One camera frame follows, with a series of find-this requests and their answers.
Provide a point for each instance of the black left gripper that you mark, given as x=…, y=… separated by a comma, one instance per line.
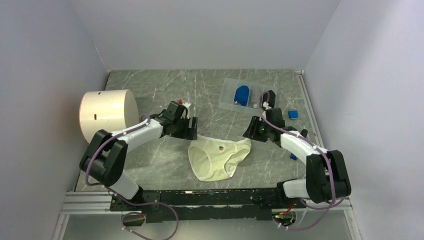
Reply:
x=189, y=133

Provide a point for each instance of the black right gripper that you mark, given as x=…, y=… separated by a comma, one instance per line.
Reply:
x=252, y=131

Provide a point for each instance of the cream yellow underwear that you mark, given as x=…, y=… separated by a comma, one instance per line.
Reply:
x=213, y=159

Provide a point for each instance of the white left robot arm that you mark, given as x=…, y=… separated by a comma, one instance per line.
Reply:
x=104, y=159

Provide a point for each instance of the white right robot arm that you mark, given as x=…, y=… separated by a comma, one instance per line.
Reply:
x=326, y=177

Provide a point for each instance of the grey rolled underwear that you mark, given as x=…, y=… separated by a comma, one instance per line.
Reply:
x=255, y=98

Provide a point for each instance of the black striped rolled underwear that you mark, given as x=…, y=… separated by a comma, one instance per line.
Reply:
x=270, y=97

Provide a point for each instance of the small blue block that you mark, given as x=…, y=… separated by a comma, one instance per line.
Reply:
x=293, y=114

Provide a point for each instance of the clear plastic divided tray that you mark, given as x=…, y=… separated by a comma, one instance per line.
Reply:
x=227, y=95

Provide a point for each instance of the blue black handheld device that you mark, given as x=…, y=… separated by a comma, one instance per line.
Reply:
x=304, y=133

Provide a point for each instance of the cream cylindrical container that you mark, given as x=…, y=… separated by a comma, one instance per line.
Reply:
x=109, y=110

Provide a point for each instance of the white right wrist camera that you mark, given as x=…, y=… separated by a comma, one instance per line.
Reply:
x=265, y=106

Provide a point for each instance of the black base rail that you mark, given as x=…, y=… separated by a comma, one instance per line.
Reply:
x=260, y=204

